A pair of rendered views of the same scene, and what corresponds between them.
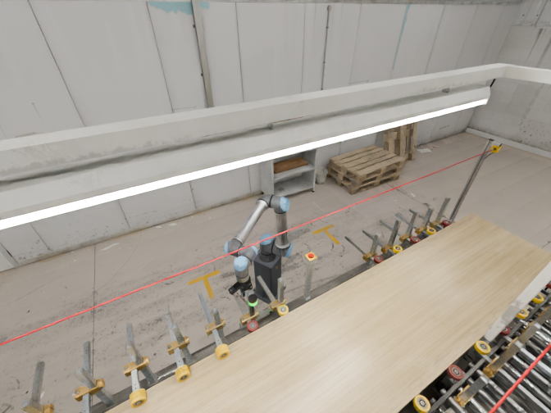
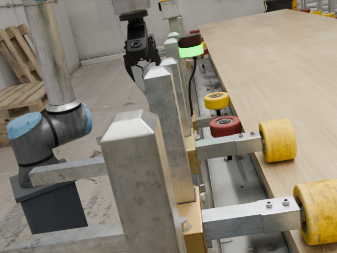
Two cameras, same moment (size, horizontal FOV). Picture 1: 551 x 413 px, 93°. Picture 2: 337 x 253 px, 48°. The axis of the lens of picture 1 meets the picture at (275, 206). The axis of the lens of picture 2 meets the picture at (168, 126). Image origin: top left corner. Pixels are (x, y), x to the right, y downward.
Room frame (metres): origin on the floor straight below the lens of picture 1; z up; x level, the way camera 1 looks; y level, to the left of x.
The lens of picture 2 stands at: (0.57, 1.02, 1.25)
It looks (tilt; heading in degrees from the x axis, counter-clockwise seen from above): 19 degrees down; 305
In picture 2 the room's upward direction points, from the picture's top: 11 degrees counter-clockwise
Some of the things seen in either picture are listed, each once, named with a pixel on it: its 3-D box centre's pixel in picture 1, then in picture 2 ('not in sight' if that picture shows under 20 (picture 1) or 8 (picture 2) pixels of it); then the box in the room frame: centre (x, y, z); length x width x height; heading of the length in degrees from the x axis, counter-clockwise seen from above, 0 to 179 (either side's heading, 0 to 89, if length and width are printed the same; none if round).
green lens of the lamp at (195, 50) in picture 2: not in sight; (191, 49); (1.05, 0.16, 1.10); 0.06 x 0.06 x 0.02
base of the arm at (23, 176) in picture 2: (266, 252); (38, 166); (1.92, 0.09, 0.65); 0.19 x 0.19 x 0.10
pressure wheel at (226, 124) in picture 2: (252, 329); (227, 139); (0.98, 0.17, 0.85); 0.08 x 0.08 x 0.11
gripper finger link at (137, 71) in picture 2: not in sight; (141, 79); (1.17, 0.24, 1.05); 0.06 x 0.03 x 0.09; 120
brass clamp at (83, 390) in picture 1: (90, 388); not in sight; (0.59, 1.08, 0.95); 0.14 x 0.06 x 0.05; 119
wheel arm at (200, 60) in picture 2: (361, 250); (168, 67); (1.76, -0.82, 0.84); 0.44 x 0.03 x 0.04; 29
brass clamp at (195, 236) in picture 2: (178, 344); (185, 220); (0.83, 0.64, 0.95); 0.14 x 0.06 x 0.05; 119
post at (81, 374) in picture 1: (97, 388); not in sight; (0.60, 1.06, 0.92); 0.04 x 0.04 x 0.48; 29
